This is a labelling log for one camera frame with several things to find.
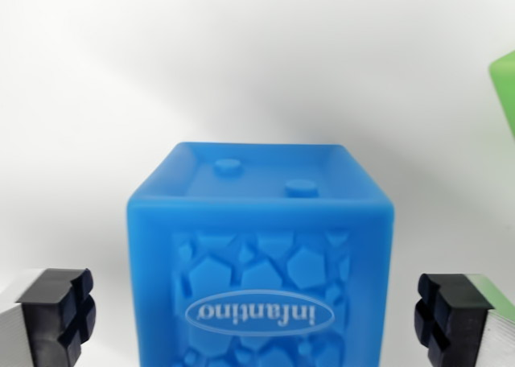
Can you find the black-padded metal gripper left finger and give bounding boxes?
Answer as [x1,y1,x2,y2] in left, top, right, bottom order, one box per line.
[0,267,97,367]

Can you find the green rubber cube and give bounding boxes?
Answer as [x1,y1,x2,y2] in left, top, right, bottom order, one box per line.
[488,49,515,138]

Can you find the black-padded metal gripper right finger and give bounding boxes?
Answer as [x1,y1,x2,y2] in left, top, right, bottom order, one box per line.
[414,273,515,367]

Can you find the blue textured rubber cube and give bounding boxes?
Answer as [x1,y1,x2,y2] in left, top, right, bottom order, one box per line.
[126,141,396,367]

